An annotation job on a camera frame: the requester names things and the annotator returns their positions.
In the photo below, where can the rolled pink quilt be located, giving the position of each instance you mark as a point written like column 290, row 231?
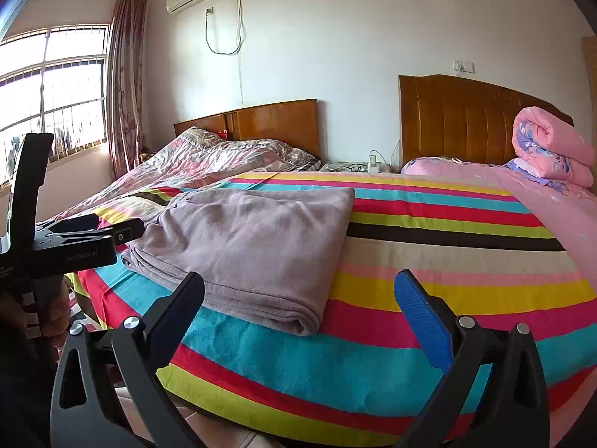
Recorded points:
column 550, row 140

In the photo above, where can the small nightstand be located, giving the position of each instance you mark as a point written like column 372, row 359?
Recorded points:
column 336, row 167

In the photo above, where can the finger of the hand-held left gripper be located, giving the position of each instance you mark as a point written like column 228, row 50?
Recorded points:
column 107, row 232
column 30, row 182

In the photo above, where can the black eyeglasses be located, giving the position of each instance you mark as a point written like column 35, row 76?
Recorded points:
column 357, row 168

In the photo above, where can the floral patterned quilt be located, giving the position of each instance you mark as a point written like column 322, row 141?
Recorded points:
column 200, row 158

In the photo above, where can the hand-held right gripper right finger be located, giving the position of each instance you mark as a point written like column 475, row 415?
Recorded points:
column 417, row 312

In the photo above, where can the rainbow striped blanket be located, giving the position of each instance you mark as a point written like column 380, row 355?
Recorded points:
column 419, row 252

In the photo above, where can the window with metal bars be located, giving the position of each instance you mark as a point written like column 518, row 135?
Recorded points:
column 70, row 98

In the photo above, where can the white wall socket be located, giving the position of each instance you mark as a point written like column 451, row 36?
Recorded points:
column 462, row 65

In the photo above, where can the patterned maroon curtain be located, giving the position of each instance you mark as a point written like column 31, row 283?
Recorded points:
column 126, row 93

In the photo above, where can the person's left hand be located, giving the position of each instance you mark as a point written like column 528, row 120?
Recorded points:
column 57, row 312

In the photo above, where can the light wooden wardrobe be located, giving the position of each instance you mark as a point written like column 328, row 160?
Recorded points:
column 591, row 65

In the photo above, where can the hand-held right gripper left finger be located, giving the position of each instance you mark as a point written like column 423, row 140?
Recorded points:
column 179, row 301

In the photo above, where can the white charger on nightstand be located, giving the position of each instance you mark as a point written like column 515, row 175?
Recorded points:
column 373, row 165

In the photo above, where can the pink bedsheet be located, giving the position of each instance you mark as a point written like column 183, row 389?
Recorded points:
column 559, row 214

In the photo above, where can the plain wooden headboard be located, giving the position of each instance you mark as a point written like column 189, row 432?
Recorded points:
column 275, row 123

